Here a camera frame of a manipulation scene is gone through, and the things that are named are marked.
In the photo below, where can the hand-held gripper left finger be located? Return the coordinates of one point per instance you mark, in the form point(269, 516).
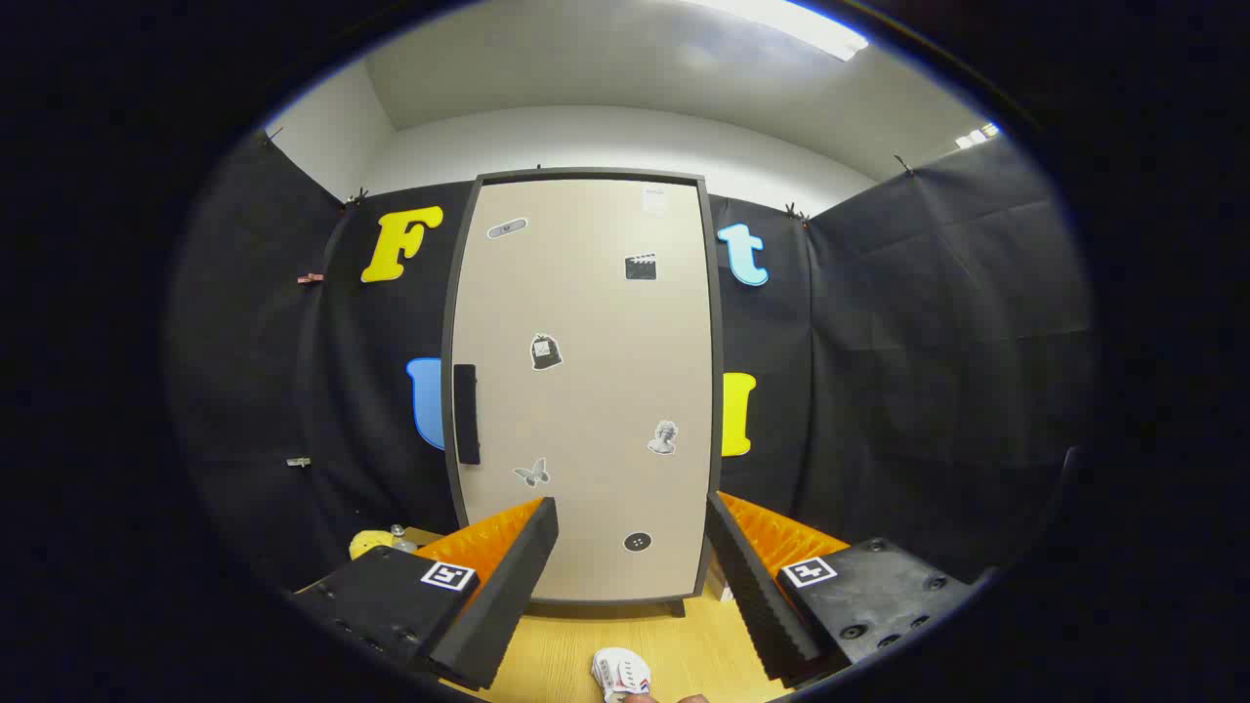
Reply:
point(513, 586)

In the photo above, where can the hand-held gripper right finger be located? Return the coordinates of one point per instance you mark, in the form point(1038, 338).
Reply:
point(752, 586)

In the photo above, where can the white shoe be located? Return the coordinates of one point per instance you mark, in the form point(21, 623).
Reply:
point(620, 674)

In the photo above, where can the grey shoe cabinet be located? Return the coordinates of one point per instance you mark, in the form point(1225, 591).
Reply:
point(716, 342)

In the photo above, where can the green drink bottle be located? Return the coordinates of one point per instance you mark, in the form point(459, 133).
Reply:
point(398, 535)

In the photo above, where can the yellow pineapple plush toy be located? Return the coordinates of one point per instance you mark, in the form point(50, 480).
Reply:
point(369, 542)

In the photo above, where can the black backdrop cloth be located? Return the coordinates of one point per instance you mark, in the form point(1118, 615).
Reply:
point(879, 342)

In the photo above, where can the ceiling light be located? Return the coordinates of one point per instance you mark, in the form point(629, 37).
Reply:
point(977, 136)

